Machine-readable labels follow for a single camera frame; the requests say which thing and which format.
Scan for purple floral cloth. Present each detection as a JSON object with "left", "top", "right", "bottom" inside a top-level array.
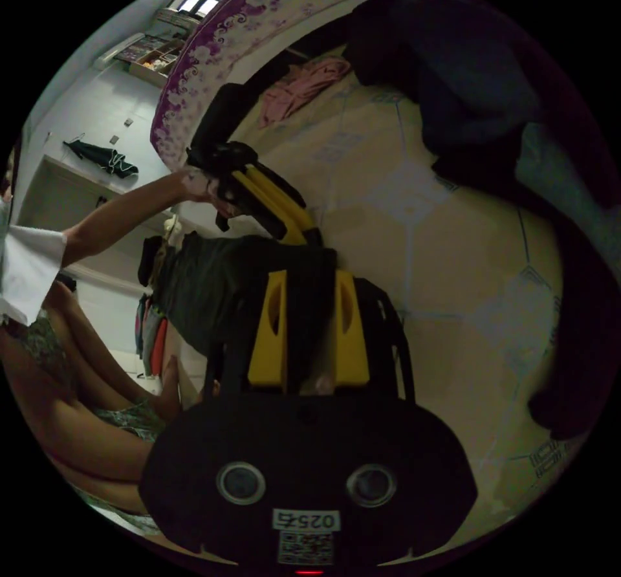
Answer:
[{"left": 149, "top": 0, "right": 401, "bottom": 173}]

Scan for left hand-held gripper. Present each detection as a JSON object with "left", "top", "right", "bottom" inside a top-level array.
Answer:
[{"left": 186, "top": 140, "right": 323, "bottom": 246}]

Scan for dark green hanging garment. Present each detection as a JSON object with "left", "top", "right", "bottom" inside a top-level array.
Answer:
[{"left": 61, "top": 137, "right": 140, "bottom": 180}]

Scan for person's left hand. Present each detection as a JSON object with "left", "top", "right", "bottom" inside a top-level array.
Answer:
[{"left": 180, "top": 169, "right": 235, "bottom": 220}]

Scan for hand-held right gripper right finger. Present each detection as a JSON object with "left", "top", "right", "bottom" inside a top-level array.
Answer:
[{"left": 333, "top": 269, "right": 371, "bottom": 388}]

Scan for pink garment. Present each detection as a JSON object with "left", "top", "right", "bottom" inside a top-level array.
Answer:
[{"left": 257, "top": 56, "right": 352, "bottom": 129}]

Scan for rack of hanging clothes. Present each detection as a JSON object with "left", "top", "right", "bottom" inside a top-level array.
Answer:
[{"left": 135, "top": 234, "right": 171, "bottom": 380}]

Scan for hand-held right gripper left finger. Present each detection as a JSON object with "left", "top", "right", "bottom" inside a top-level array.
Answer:
[{"left": 247, "top": 269, "right": 289, "bottom": 387}]

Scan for person's left forearm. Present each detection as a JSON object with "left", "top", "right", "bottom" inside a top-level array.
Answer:
[{"left": 61, "top": 169, "right": 195, "bottom": 268}]

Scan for person's body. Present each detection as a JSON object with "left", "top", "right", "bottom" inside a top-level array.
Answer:
[{"left": 0, "top": 140, "right": 222, "bottom": 535}]

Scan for wall shelf with boxes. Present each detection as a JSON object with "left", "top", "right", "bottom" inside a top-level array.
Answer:
[{"left": 96, "top": 6, "right": 196, "bottom": 87}]

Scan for bed with pale printed sheet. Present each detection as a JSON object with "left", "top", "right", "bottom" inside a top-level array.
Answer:
[{"left": 228, "top": 43, "right": 600, "bottom": 556}]

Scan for pile of clothes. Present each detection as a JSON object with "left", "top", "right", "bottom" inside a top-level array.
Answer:
[{"left": 345, "top": 0, "right": 621, "bottom": 443}]

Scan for black pants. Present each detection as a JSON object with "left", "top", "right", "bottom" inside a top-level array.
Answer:
[{"left": 162, "top": 233, "right": 340, "bottom": 396}]

